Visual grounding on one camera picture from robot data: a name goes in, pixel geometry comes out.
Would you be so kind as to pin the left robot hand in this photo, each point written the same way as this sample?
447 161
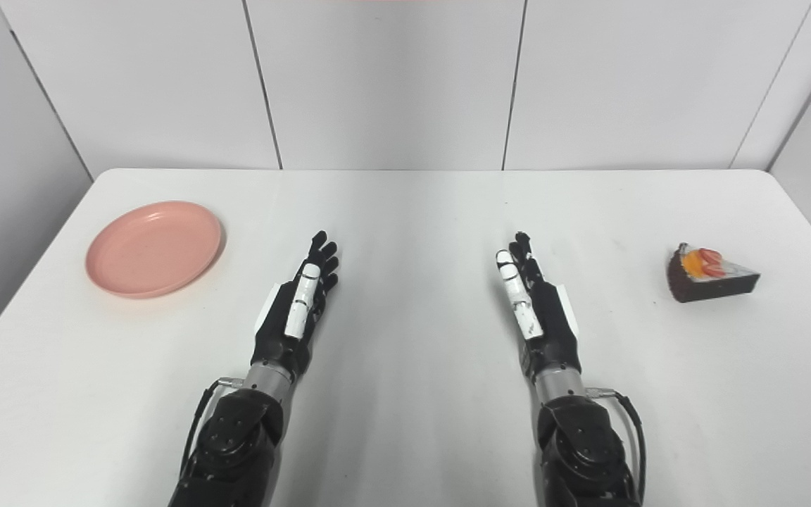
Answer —
286 331

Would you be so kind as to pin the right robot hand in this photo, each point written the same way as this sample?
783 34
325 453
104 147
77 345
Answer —
550 324

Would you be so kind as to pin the pink plate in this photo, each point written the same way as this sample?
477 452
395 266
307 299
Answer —
153 248

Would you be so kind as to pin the chocolate cake slice with fruit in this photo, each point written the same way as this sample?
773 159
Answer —
705 278

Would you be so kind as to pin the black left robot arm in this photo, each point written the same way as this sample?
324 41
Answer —
243 443

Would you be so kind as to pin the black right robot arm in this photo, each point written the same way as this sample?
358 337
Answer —
581 443

